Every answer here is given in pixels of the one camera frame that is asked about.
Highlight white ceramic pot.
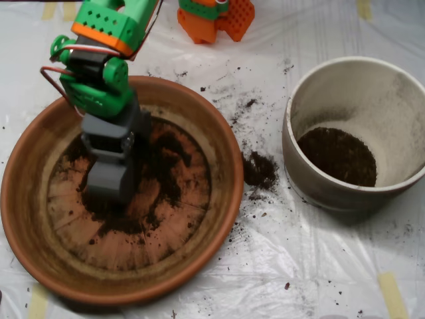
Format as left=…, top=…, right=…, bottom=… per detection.
left=282, top=56, right=425, bottom=213

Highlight spilled dark soil heap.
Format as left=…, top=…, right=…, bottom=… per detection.
left=242, top=151, right=279, bottom=192

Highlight dark soil in pot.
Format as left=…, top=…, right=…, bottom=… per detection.
left=297, top=126, right=378, bottom=187

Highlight terracotta plant saucer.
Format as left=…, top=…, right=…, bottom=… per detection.
left=0, top=75, right=246, bottom=306

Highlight dark soil pile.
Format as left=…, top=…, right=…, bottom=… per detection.
left=62, top=128, right=193, bottom=235

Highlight clear white plastic sheet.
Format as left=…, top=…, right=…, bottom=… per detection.
left=0, top=0, right=425, bottom=319

